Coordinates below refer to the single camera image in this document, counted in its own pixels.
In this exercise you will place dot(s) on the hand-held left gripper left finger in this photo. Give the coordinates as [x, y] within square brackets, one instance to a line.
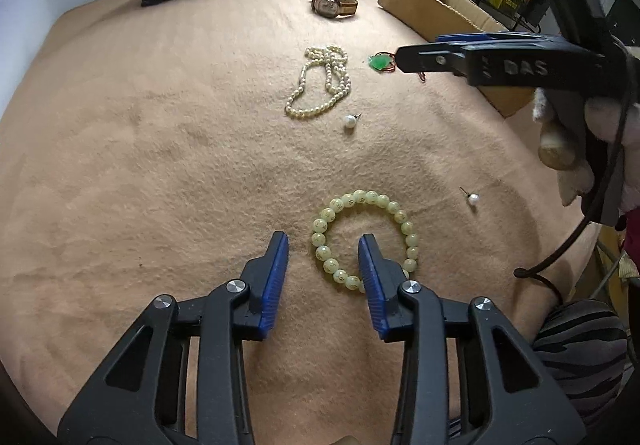
[275, 285]

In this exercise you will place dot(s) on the pearl stud earring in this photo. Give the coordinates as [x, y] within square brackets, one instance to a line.
[348, 123]
[473, 198]

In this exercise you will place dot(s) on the person's right forearm fluffy sleeve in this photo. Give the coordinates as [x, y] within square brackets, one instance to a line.
[607, 120]

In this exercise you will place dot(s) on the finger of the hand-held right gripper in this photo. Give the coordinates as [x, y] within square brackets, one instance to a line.
[435, 59]
[480, 38]

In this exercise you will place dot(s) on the person's right hand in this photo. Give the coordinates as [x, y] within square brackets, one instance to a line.
[556, 150]

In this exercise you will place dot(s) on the striped pants leg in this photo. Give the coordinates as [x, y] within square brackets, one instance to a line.
[580, 355]

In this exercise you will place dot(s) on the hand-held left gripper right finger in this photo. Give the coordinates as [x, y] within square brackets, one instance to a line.
[372, 285]

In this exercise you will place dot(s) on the shallow cardboard box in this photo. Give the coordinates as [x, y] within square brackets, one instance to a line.
[440, 5]

